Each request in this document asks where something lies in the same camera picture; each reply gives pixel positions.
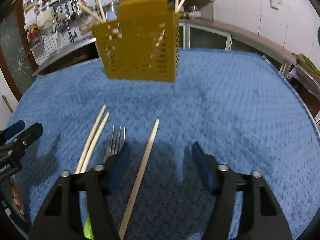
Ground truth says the light blue plastic spoon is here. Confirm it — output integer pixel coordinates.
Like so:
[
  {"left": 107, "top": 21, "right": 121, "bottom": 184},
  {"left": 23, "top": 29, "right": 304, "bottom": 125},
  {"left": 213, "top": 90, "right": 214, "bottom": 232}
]
[{"left": 106, "top": 10, "right": 117, "bottom": 22}]

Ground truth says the white wall socket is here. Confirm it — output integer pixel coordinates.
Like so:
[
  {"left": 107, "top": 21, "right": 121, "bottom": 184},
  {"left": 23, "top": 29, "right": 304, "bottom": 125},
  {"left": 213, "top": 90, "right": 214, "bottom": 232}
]
[{"left": 270, "top": 0, "right": 283, "bottom": 10}]

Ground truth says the green-handled metal fork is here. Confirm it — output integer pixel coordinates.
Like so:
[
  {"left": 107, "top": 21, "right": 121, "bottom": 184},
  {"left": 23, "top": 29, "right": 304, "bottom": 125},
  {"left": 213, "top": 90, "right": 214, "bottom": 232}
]
[{"left": 84, "top": 125, "right": 126, "bottom": 239}]

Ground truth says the yellow perforated utensil holder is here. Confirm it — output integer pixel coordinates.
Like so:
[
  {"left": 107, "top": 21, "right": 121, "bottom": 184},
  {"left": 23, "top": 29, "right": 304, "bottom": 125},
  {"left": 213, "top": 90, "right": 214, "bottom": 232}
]
[{"left": 92, "top": 0, "right": 180, "bottom": 82}]

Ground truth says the hanging utensil rack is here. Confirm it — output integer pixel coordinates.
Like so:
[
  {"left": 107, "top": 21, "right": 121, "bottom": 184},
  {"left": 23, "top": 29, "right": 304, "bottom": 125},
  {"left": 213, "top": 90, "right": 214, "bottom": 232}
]
[{"left": 34, "top": 0, "right": 84, "bottom": 37}]

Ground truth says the blue textured table cloth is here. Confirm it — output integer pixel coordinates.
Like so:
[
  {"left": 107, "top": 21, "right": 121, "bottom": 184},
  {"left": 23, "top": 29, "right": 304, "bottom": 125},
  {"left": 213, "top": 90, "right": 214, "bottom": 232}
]
[{"left": 10, "top": 49, "right": 319, "bottom": 239}]

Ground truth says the person's left hand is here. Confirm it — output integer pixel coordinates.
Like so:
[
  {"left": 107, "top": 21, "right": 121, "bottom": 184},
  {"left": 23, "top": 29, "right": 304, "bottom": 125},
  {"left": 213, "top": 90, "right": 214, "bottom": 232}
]
[{"left": 9, "top": 177, "right": 25, "bottom": 215}]

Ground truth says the brown glass door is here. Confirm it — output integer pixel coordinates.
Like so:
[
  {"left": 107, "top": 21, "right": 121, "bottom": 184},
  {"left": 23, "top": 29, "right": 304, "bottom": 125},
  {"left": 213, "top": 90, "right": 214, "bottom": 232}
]
[{"left": 1, "top": 0, "right": 38, "bottom": 101}]

